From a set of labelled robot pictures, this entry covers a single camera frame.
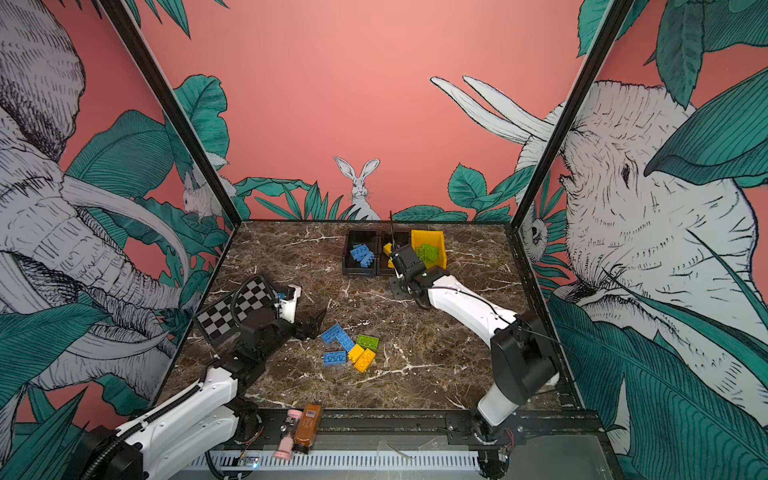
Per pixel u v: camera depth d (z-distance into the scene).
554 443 0.73
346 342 0.88
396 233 1.17
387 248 1.08
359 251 1.07
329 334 0.89
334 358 0.86
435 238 1.10
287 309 0.72
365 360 0.86
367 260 1.06
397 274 0.78
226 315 0.90
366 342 0.89
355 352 0.85
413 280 0.63
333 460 0.70
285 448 0.70
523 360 0.44
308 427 0.71
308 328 0.75
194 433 0.54
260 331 0.62
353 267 1.05
